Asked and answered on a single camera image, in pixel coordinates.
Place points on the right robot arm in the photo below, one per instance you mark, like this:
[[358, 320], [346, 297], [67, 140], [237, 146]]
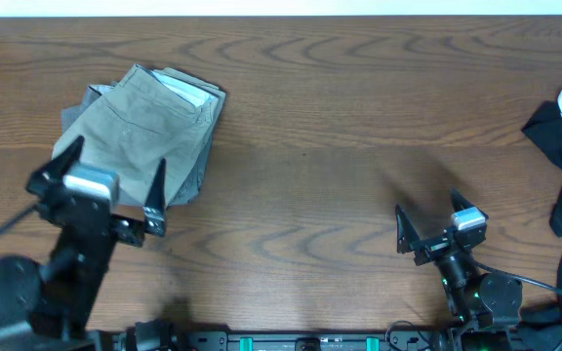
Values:
[[487, 304]]

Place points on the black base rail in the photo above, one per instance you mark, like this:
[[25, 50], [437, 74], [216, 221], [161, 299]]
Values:
[[300, 342]]

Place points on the folded dark grey shorts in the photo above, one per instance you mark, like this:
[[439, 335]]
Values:
[[192, 184]]

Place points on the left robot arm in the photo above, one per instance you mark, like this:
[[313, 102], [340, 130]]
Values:
[[47, 306]]

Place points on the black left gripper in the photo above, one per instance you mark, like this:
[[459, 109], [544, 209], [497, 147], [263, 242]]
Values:
[[127, 233]]

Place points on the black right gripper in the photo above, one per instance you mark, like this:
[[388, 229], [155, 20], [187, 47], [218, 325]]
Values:
[[410, 239]]

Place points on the light khaki green pants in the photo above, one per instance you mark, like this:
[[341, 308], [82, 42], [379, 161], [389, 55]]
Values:
[[149, 115]]

